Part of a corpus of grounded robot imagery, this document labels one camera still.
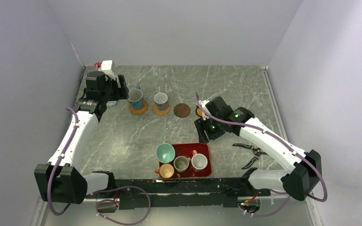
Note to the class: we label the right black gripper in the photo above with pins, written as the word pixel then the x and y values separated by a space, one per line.
pixel 201 125

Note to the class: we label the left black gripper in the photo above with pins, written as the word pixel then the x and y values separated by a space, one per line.
pixel 121 93

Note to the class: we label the blue white cup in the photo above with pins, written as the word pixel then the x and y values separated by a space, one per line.
pixel 135 98

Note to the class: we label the black orange smiley coaster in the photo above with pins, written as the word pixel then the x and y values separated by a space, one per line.
pixel 198 112

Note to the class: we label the dark wooden coaster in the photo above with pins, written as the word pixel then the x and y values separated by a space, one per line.
pixel 182 110

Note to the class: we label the woven rattan coaster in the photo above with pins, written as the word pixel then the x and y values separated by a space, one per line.
pixel 140 111
pixel 156 110

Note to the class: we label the red white cup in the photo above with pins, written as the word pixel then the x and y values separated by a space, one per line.
pixel 199 161

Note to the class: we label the small white cup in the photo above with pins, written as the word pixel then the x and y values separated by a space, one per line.
pixel 161 101

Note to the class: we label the teal green cup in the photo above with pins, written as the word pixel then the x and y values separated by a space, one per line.
pixel 165 153

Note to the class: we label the orange cup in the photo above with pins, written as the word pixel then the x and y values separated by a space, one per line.
pixel 165 171

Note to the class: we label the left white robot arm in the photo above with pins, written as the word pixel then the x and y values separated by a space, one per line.
pixel 59 180

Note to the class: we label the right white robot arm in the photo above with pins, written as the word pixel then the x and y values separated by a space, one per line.
pixel 301 173

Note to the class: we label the olive green cup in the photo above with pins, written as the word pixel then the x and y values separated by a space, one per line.
pixel 181 163

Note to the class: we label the clear plastic screw box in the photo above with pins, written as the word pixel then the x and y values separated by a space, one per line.
pixel 111 103

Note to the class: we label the red serving tray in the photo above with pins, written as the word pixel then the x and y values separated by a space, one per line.
pixel 186 150

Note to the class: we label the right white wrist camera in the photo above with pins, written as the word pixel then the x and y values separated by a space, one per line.
pixel 203 108

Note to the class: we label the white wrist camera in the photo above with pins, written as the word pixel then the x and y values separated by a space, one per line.
pixel 106 66
pixel 203 108

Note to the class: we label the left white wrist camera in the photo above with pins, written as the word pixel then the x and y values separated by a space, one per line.
pixel 106 66

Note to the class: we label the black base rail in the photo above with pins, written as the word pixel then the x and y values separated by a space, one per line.
pixel 143 193

